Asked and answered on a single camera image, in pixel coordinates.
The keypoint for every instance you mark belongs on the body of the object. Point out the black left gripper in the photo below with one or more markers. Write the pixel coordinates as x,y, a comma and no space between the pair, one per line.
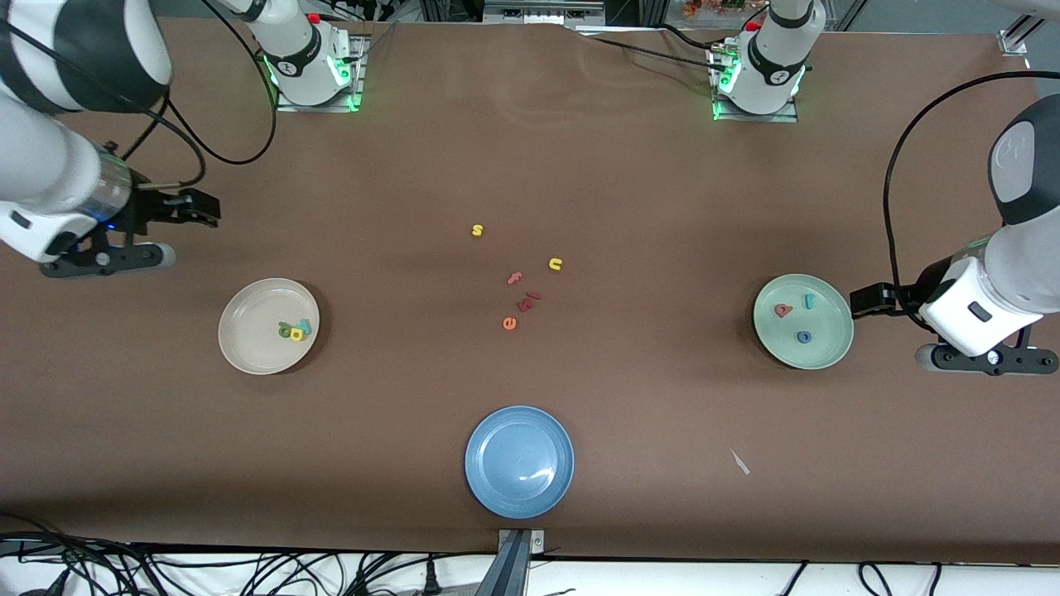
909,296

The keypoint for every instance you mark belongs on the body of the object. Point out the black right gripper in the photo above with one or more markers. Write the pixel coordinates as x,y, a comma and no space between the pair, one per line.
150,209

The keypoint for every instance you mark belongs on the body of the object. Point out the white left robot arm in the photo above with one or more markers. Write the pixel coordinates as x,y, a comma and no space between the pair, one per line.
1027,265

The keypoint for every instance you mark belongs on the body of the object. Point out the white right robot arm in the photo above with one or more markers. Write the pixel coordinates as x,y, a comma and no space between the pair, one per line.
50,165

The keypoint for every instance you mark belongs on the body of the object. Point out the pale green plate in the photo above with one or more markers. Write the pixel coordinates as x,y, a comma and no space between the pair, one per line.
828,331

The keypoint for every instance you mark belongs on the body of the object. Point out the beige brown plate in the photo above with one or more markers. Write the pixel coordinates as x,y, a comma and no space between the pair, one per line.
257,348

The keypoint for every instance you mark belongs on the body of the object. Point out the white paper scrap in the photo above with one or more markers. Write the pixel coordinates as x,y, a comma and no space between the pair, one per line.
739,462

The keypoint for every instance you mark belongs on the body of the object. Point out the orange patterned object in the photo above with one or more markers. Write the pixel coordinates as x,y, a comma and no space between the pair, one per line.
712,7

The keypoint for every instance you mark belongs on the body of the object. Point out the brown table cover sheet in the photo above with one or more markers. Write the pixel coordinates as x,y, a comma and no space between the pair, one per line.
530,165

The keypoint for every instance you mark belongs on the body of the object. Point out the blue plate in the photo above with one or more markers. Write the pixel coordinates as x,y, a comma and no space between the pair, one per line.
519,462

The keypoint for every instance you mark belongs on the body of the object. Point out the silver equipment box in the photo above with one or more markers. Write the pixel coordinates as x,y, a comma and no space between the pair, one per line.
538,10

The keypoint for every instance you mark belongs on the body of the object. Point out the black power plug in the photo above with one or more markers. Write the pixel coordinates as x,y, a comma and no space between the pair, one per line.
431,579

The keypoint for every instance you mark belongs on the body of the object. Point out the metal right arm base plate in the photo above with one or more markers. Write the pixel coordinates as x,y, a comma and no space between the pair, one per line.
315,108

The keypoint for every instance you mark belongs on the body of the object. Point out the aluminium frame profile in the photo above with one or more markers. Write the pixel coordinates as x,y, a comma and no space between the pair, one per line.
1014,37

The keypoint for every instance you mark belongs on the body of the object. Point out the silver metal bracket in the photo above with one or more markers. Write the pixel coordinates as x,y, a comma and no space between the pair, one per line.
537,542

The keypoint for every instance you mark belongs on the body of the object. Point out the black camera pole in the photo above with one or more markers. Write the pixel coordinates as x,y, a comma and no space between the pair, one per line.
507,571

